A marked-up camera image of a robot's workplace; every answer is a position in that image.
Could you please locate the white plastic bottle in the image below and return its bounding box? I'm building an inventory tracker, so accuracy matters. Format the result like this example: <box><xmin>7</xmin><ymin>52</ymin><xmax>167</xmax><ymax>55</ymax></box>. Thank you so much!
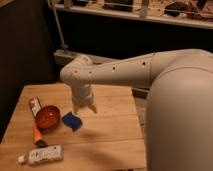
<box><xmin>17</xmin><ymin>145</ymin><xmax>63</xmax><ymax>165</ymax></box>

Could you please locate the orange marker with black cap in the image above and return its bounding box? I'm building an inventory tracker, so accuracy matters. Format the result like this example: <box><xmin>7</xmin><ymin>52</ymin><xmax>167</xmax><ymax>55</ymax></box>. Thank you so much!
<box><xmin>33</xmin><ymin>123</ymin><xmax>47</xmax><ymax>148</ymax></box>

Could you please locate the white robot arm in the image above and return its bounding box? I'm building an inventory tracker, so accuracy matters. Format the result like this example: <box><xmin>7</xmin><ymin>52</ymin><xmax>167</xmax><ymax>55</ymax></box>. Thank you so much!
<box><xmin>60</xmin><ymin>49</ymin><xmax>213</xmax><ymax>171</ymax></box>

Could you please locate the red bowl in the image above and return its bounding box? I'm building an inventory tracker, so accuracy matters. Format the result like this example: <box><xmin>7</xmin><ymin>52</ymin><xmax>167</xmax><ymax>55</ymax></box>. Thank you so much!
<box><xmin>35</xmin><ymin>105</ymin><xmax>60</xmax><ymax>129</ymax></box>

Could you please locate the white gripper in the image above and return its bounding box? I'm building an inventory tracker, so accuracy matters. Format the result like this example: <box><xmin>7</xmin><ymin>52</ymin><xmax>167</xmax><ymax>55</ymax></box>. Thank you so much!
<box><xmin>71</xmin><ymin>84</ymin><xmax>97</xmax><ymax>115</ymax></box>

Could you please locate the red and white packet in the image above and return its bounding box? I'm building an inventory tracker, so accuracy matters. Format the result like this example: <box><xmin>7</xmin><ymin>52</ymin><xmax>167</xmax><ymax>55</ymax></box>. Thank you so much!
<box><xmin>29</xmin><ymin>97</ymin><xmax>41</xmax><ymax>116</ymax></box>

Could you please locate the wooden shelf ledge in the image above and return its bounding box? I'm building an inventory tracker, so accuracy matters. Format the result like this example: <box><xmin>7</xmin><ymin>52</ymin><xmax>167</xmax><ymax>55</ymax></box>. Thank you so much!
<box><xmin>51</xmin><ymin>0</ymin><xmax>213</xmax><ymax>30</ymax></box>

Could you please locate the metal pole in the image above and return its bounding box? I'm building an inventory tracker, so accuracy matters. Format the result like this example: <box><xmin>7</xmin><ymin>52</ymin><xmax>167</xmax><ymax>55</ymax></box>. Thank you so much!
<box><xmin>50</xmin><ymin>0</ymin><xmax>68</xmax><ymax>53</ymax></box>

